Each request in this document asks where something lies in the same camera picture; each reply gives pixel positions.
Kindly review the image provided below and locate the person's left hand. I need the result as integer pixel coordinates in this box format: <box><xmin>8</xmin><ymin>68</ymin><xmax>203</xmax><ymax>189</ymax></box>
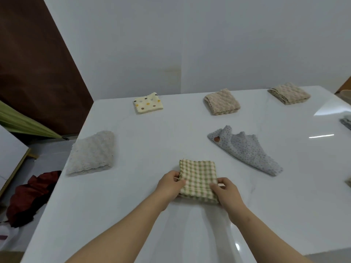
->
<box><xmin>155</xmin><ymin>170</ymin><xmax>187</xmax><ymax>211</ymax></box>

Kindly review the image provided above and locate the person's right hand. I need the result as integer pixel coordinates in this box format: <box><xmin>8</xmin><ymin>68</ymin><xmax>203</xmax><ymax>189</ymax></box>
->
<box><xmin>210</xmin><ymin>177</ymin><xmax>249</xmax><ymax>225</ymax></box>

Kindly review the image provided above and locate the green checked cloth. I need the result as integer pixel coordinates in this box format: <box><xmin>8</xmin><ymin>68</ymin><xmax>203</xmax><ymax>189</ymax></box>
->
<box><xmin>178</xmin><ymin>159</ymin><xmax>221</xmax><ymax>205</ymax></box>

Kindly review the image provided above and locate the grey floral cloth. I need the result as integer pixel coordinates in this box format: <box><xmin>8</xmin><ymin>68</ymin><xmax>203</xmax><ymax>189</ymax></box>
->
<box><xmin>207</xmin><ymin>125</ymin><xmax>283</xmax><ymax>177</ymax></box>

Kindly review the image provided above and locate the grey fluffy towel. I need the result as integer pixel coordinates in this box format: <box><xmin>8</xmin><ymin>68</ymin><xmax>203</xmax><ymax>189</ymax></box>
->
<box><xmin>339</xmin><ymin>115</ymin><xmax>351</xmax><ymax>131</ymax></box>
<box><xmin>65</xmin><ymin>130</ymin><xmax>116</xmax><ymax>176</ymax></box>

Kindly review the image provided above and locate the yellow polka dot cloth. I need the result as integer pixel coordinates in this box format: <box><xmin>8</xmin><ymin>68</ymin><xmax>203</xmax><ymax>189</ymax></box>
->
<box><xmin>133</xmin><ymin>92</ymin><xmax>164</xmax><ymax>115</ymax></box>

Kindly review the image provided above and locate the person's left forearm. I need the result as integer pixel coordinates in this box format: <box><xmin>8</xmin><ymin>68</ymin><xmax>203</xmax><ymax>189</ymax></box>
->
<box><xmin>65</xmin><ymin>188</ymin><xmax>168</xmax><ymax>263</ymax></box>

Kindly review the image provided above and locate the person's right forearm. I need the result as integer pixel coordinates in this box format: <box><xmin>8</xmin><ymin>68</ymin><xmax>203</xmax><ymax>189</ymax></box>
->
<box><xmin>227</xmin><ymin>206</ymin><xmax>313</xmax><ymax>263</ymax></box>

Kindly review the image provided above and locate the white marble table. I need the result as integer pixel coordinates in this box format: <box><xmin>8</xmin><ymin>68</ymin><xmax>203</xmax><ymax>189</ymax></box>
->
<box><xmin>20</xmin><ymin>85</ymin><xmax>351</xmax><ymax>263</ymax></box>

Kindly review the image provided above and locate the dark red cloth on floor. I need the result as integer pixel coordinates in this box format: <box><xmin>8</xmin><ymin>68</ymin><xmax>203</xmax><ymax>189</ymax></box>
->
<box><xmin>5</xmin><ymin>170</ymin><xmax>62</xmax><ymax>228</ymax></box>

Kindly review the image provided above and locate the green folded umbrella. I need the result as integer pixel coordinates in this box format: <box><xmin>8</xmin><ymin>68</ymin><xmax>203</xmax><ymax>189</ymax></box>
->
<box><xmin>0</xmin><ymin>100</ymin><xmax>62</xmax><ymax>139</ymax></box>

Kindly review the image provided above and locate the white cabinet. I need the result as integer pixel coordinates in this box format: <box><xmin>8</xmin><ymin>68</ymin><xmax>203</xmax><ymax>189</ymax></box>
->
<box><xmin>0</xmin><ymin>124</ymin><xmax>31</xmax><ymax>195</ymax></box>

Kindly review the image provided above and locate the brown wooden furniture piece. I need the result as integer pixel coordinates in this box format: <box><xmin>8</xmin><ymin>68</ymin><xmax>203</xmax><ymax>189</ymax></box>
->
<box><xmin>335</xmin><ymin>76</ymin><xmax>351</xmax><ymax>94</ymax></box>

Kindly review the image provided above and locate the white plastic bag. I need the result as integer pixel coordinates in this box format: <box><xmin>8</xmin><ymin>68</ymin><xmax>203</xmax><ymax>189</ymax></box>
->
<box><xmin>0</xmin><ymin>220</ymin><xmax>13</xmax><ymax>244</ymax></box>

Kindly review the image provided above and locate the brown cardboard box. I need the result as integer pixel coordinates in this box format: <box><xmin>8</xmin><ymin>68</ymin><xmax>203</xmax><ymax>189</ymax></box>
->
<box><xmin>0</xmin><ymin>251</ymin><xmax>25</xmax><ymax>263</ymax></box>

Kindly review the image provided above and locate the dark brown wooden door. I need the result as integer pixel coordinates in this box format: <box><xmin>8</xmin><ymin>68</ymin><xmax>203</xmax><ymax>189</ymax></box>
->
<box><xmin>0</xmin><ymin>0</ymin><xmax>94</xmax><ymax>136</ymax></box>

